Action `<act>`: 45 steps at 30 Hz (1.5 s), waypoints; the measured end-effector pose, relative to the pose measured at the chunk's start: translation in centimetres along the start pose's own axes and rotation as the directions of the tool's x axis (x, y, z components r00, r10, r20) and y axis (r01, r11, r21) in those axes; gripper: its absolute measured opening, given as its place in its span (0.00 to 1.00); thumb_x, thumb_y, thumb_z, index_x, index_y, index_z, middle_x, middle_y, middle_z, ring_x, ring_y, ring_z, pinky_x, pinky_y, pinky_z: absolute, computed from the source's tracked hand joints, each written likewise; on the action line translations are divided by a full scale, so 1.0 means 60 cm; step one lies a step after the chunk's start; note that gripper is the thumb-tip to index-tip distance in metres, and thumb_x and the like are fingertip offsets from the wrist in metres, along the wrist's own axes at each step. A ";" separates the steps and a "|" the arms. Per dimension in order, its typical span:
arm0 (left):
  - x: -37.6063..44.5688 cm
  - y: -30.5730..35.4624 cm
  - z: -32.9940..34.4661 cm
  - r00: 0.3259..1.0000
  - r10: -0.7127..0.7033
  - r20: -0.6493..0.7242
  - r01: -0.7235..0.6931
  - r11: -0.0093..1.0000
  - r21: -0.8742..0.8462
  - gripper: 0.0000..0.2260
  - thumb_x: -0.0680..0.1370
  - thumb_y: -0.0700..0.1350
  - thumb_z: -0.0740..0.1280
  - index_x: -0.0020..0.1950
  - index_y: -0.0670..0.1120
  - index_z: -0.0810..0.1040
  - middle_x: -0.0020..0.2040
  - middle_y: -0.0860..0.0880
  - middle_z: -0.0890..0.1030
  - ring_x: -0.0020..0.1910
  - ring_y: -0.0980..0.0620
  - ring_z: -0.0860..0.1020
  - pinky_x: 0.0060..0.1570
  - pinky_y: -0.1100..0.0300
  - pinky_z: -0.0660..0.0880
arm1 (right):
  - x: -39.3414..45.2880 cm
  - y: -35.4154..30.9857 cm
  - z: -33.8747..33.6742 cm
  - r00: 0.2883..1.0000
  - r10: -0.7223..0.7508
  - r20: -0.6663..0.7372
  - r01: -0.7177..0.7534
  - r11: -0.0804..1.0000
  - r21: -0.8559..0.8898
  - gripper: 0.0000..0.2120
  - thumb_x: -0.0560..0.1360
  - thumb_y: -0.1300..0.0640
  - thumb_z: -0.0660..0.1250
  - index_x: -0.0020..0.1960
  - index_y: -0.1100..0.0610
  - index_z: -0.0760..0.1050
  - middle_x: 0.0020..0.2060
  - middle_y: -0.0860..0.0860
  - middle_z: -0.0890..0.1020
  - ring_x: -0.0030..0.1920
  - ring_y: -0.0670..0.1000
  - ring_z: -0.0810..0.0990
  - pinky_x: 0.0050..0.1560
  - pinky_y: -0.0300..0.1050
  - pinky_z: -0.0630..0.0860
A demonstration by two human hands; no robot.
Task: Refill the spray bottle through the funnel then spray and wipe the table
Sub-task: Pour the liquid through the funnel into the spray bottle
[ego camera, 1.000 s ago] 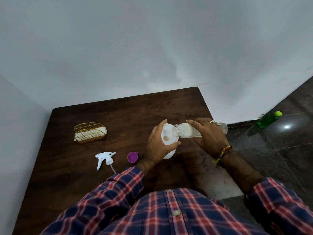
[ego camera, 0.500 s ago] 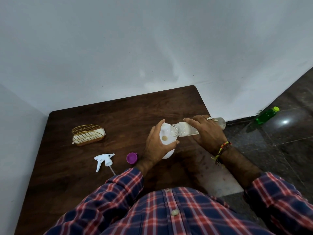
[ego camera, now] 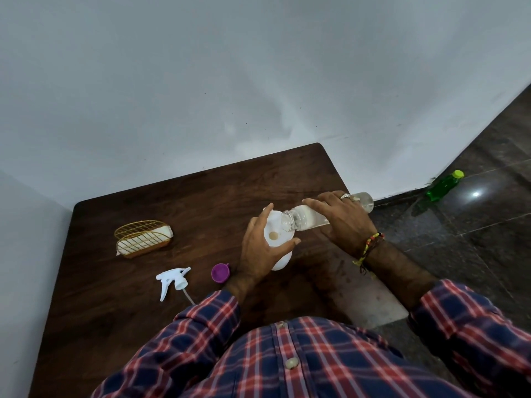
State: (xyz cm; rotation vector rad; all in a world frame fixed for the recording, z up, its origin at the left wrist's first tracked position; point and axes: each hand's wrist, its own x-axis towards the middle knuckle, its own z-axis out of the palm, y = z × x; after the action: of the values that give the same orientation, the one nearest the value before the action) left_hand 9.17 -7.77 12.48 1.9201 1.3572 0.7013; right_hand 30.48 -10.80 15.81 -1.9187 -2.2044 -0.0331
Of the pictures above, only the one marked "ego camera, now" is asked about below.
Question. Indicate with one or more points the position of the person's right hand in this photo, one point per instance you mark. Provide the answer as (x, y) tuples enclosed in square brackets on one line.
[(348, 223)]

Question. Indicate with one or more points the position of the person's left hand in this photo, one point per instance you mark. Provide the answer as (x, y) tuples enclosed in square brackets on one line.
[(257, 254)]

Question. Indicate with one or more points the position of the person's left thumb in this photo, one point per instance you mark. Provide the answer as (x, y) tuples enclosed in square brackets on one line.
[(284, 246)]

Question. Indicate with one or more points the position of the white plastic spray bottle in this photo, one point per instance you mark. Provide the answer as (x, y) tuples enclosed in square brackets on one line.
[(277, 240)]

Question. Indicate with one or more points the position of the clear plastic water bottle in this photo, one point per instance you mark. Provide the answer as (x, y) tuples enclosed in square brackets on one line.
[(307, 217)]

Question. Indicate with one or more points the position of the person's left forearm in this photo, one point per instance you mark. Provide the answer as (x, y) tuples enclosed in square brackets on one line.
[(236, 286)]

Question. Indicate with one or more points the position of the person's right forearm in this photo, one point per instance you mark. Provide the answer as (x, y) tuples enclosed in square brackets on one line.
[(398, 273)]

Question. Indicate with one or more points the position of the purple bottle cap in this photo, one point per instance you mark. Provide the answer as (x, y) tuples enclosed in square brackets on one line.
[(220, 272)]

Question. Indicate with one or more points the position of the dark wooden table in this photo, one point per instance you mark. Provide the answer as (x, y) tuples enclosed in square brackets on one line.
[(186, 252)]

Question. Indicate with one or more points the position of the plaid shirt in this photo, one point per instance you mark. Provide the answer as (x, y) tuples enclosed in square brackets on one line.
[(323, 348)]

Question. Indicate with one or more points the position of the white spray trigger head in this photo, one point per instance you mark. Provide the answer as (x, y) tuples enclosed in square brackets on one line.
[(172, 281)]

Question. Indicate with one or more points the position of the white paper napkins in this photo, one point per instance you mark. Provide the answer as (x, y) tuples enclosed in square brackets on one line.
[(145, 239)]

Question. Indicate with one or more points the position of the green bottle with yellow cap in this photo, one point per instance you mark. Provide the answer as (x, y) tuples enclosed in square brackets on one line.
[(444, 185)]

